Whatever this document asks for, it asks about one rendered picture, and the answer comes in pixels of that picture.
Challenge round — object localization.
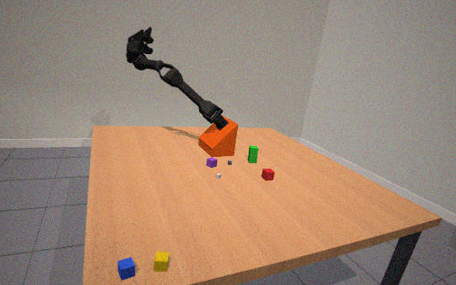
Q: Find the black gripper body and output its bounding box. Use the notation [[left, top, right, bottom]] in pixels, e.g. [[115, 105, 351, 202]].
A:
[[128, 33, 154, 52]]

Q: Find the blue block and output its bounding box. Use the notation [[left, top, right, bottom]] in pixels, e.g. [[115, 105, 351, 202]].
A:
[[117, 257, 135, 280]]

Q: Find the yellow block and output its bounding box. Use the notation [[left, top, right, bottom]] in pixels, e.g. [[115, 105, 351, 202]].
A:
[[153, 253, 169, 272]]

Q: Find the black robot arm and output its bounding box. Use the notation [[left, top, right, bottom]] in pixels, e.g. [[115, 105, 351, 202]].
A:
[[125, 41, 229, 130]]

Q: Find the green block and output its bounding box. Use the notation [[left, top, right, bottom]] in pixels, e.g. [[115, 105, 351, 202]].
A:
[[249, 145, 259, 156], [248, 155, 258, 163]]

